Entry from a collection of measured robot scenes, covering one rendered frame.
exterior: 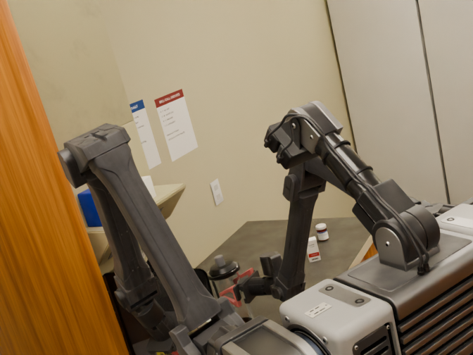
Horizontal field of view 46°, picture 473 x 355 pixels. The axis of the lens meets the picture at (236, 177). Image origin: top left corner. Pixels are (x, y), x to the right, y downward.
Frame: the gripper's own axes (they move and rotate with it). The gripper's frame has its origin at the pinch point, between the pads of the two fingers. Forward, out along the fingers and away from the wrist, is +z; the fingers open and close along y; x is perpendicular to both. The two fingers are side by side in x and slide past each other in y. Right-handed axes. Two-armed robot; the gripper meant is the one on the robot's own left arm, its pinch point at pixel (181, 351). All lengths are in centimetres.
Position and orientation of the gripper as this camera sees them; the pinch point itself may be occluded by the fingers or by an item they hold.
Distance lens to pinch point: 141.6
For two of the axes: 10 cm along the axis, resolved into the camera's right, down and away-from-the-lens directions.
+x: 8.9, -1.2, -4.4
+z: 3.9, 7.0, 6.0
